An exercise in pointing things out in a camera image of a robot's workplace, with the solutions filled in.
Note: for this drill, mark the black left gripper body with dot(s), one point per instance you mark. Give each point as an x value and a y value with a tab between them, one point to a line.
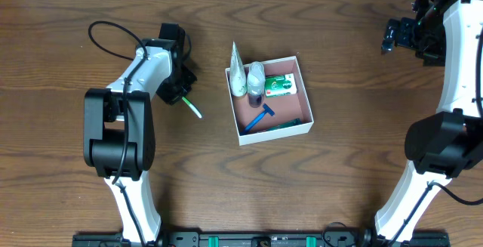
178	89

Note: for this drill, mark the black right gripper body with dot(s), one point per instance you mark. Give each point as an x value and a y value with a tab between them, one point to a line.
395	32

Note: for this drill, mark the green white toothbrush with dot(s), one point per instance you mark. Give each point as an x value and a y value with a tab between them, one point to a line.
193	107

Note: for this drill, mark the white cosmetic tube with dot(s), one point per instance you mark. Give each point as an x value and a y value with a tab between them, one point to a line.
237	75

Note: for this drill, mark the clear bottle dark cap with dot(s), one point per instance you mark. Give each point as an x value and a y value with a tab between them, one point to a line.
256	84

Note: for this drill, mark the blue disposable razor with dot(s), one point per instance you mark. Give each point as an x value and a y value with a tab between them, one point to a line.
266	110

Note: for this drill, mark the white cardboard box pink inside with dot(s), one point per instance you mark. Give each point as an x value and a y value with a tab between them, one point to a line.
286	107

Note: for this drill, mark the green soap packet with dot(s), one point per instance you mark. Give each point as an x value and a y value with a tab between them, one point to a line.
276	86

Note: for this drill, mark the teal red toothpaste tube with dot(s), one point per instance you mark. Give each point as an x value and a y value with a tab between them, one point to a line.
288	124

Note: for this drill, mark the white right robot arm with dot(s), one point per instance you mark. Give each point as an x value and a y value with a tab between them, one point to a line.
445	33

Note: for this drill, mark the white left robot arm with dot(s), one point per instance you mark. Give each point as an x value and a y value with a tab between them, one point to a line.
119	135

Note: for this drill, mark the black mounting rail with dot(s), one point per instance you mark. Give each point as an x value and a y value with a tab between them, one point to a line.
331	236

